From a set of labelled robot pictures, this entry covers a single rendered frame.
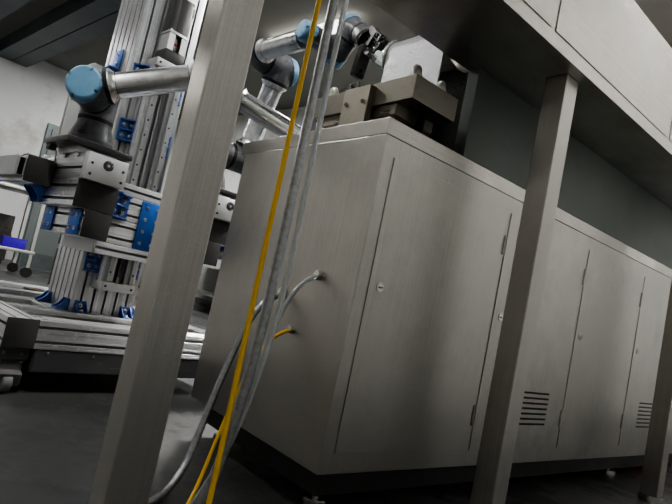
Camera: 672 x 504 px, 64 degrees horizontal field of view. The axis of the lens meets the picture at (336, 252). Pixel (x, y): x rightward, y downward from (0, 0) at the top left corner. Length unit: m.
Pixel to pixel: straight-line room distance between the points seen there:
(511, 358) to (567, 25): 0.80
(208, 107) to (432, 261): 0.75
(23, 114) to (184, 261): 8.52
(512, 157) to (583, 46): 0.33
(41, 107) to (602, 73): 8.45
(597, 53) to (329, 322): 0.96
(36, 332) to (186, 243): 1.18
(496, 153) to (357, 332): 0.66
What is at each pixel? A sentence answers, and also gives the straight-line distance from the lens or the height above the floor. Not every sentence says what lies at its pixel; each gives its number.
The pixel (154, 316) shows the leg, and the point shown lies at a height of 0.40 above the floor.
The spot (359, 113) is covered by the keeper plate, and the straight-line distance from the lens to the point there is 1.42.
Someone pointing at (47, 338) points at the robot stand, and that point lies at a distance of 1.91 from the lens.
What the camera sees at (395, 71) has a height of 1.18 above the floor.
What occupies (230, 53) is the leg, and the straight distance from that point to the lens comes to 0.83.
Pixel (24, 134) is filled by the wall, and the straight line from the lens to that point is 9.21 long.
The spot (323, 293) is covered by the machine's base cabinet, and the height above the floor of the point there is 0.48.
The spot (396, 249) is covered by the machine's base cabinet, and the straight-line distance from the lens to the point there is 1.26.
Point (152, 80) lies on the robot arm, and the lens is 1.95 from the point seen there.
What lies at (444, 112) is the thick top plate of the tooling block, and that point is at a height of 0.98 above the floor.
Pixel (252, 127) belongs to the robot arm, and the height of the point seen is 1.11.
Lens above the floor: 0.47
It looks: 5 degrees up
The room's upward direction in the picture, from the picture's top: 12 degrees clockwise
